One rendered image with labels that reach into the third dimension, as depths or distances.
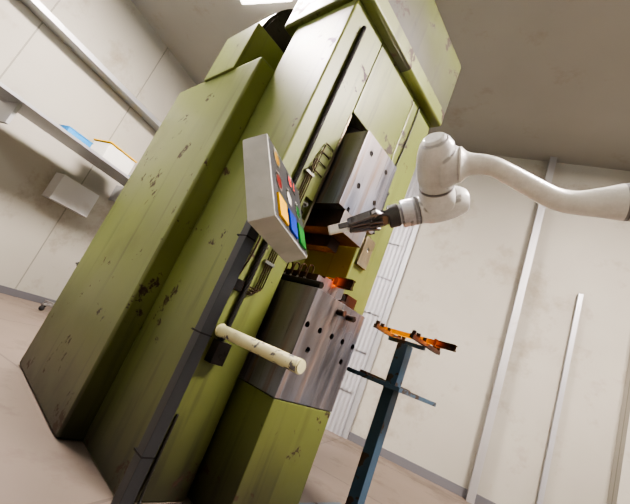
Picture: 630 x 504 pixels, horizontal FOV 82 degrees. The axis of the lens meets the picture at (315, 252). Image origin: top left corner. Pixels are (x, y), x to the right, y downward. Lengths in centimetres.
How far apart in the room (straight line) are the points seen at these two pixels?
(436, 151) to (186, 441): 130
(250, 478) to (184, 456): 26
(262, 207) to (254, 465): 95
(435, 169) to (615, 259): 385
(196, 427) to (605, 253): 424
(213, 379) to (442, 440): 307
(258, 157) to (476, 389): 357
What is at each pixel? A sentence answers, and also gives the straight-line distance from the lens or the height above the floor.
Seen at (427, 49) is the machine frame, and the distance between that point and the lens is 255.
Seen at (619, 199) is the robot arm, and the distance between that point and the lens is 122.
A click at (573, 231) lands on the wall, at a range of 482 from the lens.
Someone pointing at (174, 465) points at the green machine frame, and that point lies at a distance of 159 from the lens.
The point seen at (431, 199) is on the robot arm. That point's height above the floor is 121.
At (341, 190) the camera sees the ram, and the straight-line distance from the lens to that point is 164.
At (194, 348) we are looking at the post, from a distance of 114.
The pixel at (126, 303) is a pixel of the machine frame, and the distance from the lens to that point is 178.
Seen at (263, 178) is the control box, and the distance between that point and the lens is 104.
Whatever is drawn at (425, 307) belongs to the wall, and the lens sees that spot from 435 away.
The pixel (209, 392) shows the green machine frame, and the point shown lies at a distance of 153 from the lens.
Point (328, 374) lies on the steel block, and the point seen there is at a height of 61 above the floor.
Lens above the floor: 67
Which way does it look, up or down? 15 degrees up
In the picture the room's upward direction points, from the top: 22 degrees clockwise
